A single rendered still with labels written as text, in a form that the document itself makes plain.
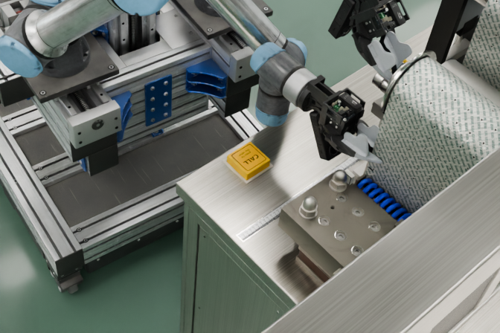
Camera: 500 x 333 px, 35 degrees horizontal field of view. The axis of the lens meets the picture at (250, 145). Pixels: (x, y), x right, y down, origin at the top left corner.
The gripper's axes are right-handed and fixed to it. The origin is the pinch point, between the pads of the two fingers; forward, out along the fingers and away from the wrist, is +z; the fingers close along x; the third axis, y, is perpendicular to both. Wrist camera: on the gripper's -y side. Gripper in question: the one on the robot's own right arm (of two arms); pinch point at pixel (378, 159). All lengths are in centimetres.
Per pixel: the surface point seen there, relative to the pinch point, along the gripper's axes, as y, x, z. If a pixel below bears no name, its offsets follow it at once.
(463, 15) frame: 11.1, 36.8, -11.3
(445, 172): 9.9, -0.3, 13.9
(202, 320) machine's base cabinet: -66, -26, -20
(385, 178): -3.0, -0.2, 2.9
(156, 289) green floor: -109, -15, -55
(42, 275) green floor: -109, -40, -82
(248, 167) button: -16.5, -12.0, -23.6
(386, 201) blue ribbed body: -4.9, -3.0, 6.3
